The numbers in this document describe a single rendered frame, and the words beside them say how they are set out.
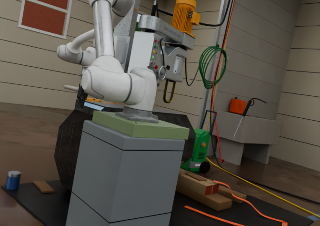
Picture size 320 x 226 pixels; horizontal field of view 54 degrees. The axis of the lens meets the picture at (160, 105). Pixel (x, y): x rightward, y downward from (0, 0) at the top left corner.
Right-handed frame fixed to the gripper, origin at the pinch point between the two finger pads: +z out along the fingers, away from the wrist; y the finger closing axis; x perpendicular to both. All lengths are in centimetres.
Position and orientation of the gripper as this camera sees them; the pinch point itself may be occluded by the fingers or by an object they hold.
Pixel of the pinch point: (80, 103)
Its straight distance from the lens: 233.7
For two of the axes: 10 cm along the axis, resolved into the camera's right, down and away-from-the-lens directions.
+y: 2.0, 0.6, 9.8
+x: -9.5, -2.2, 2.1
